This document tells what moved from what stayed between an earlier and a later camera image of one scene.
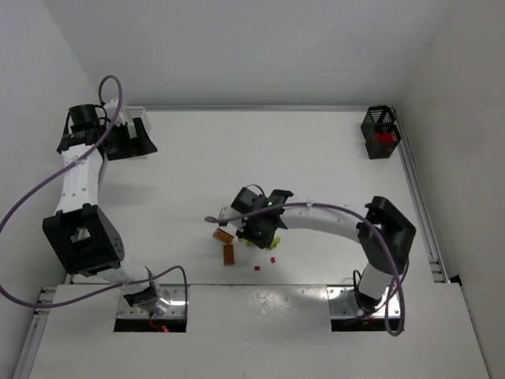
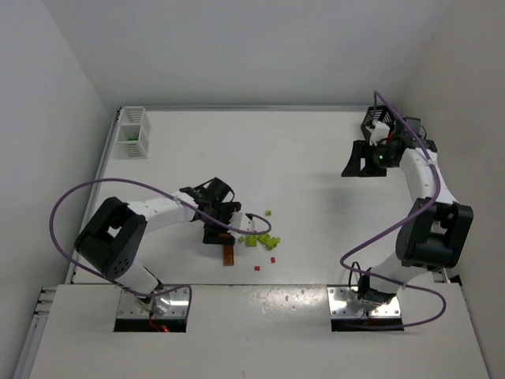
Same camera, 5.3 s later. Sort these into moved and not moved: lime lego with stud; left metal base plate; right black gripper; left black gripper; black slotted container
Moved: left black gripper; right black gripper
Not moved: lime lego with stud; left metal base plate; black slotted container
